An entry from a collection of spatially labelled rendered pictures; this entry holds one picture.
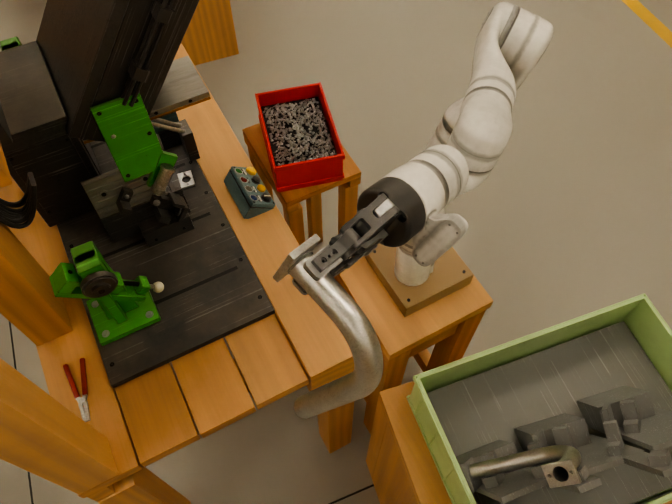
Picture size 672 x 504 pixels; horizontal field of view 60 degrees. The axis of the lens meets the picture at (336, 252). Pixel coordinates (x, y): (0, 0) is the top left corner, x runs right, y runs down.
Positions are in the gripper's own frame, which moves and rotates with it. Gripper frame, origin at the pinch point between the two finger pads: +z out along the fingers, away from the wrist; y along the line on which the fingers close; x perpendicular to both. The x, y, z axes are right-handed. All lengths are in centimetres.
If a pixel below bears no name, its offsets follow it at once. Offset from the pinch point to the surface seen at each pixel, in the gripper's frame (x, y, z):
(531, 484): 52, -48, -34
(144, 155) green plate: -58, -74, -32
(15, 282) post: -47, -78, 8
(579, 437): 58, -54, -56
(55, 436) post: -13, -63, 21
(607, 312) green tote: 45, -47, -84
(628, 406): 60, -46, -66
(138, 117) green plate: -63, -65, -33
